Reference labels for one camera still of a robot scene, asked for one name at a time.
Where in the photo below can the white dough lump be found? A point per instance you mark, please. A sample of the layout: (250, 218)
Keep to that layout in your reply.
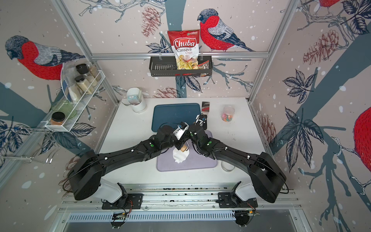
(180, 156)

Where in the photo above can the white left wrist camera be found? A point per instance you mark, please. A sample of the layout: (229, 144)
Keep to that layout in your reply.
(181, 132)

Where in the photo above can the white utensil holder cup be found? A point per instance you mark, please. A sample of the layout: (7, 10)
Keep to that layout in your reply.
(140, 108)

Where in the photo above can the teal paper carton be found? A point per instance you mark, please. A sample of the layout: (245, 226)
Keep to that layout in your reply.
(135, 99)

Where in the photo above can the black wire wall basket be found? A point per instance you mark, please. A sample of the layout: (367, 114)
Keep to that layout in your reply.
(168, 67)

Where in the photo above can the wire wall rack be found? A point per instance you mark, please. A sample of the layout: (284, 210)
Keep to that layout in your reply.
(41, 146)

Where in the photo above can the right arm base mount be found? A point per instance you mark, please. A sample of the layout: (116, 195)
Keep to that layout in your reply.
(232, 200)

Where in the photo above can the clear cup with candies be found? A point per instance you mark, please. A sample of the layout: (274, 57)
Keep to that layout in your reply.
(227, 113)

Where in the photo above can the short brown powder jar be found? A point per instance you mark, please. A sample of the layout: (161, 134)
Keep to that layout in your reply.
(57, 118)

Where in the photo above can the small dark snack packet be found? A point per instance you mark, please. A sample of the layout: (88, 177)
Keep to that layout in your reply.
(204, 66)

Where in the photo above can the red Chuba chips bag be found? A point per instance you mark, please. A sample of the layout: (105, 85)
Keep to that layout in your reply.
(185, 46)

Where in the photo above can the black lid spice jar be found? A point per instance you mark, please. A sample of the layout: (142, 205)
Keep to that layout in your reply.
(84, 85)
(84, 71)

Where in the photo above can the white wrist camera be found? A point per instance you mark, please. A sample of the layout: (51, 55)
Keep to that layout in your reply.
(201, 119)
(181, 132)

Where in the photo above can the clear acrylic wall shelf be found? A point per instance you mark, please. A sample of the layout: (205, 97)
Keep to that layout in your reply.
(73, 93)

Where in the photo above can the metal ring cutter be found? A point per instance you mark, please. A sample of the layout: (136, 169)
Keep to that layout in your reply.
(227, 167)

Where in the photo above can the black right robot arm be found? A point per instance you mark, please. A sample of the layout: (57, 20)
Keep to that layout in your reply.
(266, 176)

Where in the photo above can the teal plastic tray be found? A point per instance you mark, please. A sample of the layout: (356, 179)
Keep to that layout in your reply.
(174, 114)

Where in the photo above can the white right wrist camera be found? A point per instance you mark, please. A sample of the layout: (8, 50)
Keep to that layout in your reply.
(201, 119)

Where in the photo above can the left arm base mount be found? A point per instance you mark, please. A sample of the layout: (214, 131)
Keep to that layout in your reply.
(115, 196)

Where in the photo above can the lilac silicone mat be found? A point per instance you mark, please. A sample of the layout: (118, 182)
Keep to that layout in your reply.
(166, 161)

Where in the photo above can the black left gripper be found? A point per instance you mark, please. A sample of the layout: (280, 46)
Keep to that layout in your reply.
(181, 141)

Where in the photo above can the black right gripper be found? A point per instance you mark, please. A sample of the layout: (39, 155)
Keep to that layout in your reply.
(188, 130)

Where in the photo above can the green glass bowl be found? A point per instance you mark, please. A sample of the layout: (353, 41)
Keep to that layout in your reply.
(66, 107)

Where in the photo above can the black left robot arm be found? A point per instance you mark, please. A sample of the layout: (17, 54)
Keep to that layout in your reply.
(85, 177)

